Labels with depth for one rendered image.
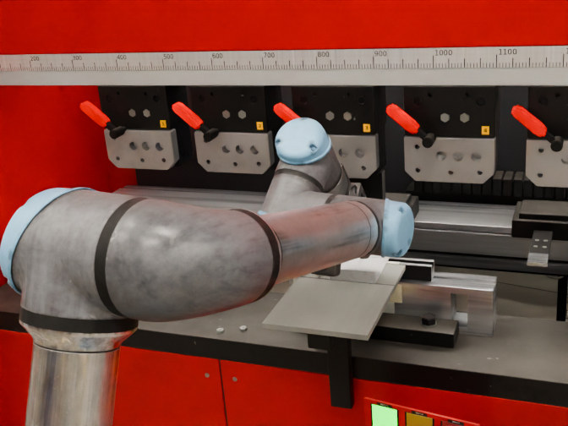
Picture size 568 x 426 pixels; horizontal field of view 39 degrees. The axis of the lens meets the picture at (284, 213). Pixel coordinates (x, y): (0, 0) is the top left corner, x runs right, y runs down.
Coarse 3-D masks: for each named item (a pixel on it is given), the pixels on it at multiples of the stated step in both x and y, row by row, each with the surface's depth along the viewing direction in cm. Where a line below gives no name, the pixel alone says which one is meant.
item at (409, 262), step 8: (400, 264) 148; (408, 264) 147; (416, 264) 147; (424, 264) 148; (432, 264) 147; (408, 272) 148; (416, 272) 147; (424, 272) 146; (432, 272) 147; (424, 280) 147
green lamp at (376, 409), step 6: (372, 408) 136; (378, 408) 135; (384, 408) 135; (390, 408) 134; (378, 414) 136; (384, 414) 135; (390, 414) 134; (396, 414) 134; (378, 420) 136; (384, 420) 135; (390, 420) 135; (396, 420) 134
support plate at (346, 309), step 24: (312, 288) 141; (336, 288) 140; (360, 288) 139; (384, 288) 139; (288, 312) 133; (312, 312) 133; (336, 312) 132; (360, 312) 131; (336, 336) 126; (360, 336) 125
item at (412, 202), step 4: (388, 196) 171; (392, 196) 171; (396, 196) 171; (400, 196) 171; (404, 196) 171; (408, 196) 170; (412, 196) 174; (416, 196) 173; (392, 200) 169; (396, 200) 169; (400, 200) 168; (404, 200) 168; (408, 200) 170; (412, 200) 171; (416, 200) 172; (408, 204) 169; (412, 204) 169; (416, 204) 172; (412, 208) 169; (416, 208) 172; (412, 212) 169; (416, 212) 172
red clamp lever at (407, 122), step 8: (392, 104) 131; (392, 112) 130; (400, 112) 130; (400, 120) 130; (408, 120) 130; (408, 128) 130; (416, 128) 130; (424, 136) 131; (432, 136) 131; (424, 144) 130; (432, 144) 130
